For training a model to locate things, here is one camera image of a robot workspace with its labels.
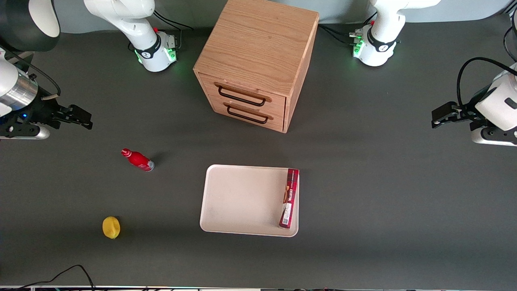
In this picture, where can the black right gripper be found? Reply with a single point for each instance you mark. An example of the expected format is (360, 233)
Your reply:
(41, 112)

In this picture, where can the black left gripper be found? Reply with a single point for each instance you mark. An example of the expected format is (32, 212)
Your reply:
(467, 112)

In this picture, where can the red coke bottle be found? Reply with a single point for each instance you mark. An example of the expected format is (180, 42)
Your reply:
(138, 159)

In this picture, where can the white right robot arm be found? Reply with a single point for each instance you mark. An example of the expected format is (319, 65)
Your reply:
(141, 28)

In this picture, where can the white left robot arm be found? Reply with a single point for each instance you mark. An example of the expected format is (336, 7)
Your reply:
(383, 24)

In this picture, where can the beige plastic tray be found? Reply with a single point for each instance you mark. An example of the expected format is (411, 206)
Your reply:
(242, 200)

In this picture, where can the yellow lemon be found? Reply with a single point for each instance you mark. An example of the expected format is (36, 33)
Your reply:
(111, 227)

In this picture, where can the wooden drawer front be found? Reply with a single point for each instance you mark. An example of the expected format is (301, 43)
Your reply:
(246, 91)
(278, 119)

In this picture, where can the red snack box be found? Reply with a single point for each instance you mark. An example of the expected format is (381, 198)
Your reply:
(290, 198)

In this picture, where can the wooden drawer cabinet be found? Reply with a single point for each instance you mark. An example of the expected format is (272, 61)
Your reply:
(258, 44)

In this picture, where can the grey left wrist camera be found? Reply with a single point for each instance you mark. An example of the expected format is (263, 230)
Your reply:
(494, 137)

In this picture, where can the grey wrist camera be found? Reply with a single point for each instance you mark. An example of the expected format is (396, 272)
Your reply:
(494, 137)
(24, 133)

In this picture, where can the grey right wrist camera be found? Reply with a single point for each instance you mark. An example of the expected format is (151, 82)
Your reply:
(24, 133)

